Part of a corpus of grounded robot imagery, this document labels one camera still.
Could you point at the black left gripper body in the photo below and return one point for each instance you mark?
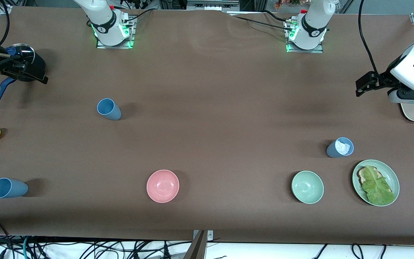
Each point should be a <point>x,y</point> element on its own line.
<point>383,79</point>

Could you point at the dark blue saucepan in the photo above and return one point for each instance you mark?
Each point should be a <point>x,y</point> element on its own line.
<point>40,63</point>

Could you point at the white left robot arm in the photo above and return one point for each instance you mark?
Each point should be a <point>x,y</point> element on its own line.
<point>314,21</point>

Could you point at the green lettuce leaf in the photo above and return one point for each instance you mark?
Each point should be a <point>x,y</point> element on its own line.
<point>377,189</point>

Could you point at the aluminium frame rail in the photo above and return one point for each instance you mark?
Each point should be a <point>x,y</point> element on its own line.
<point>1,19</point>

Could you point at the pale green bowl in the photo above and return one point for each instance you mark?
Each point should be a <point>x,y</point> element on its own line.
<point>307,187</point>

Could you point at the pink bowl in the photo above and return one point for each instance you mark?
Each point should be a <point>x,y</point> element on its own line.
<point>162,186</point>

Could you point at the glass lid with blue knob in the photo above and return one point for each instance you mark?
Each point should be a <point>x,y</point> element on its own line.
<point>25,50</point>

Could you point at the pale green plate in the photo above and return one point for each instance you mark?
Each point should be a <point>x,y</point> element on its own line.
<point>390,172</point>

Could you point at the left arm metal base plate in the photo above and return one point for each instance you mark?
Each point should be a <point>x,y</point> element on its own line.
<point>306,51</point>

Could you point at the metal table bracket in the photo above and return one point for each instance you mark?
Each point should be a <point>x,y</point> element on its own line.
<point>199,248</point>

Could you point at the toast bread slice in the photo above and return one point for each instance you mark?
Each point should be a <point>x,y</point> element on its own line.
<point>362,176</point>

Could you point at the blue plastic cup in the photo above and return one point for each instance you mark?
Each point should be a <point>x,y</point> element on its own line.
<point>111,112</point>
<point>8,188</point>

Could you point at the silver metal box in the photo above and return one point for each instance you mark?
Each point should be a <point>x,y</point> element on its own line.
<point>210,5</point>

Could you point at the white tissue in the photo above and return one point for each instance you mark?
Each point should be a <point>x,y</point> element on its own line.
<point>343,147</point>

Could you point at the blue cup holding tissue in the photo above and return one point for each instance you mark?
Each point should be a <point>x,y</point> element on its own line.
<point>332,150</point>

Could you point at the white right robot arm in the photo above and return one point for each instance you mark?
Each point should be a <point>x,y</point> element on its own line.
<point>102,18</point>

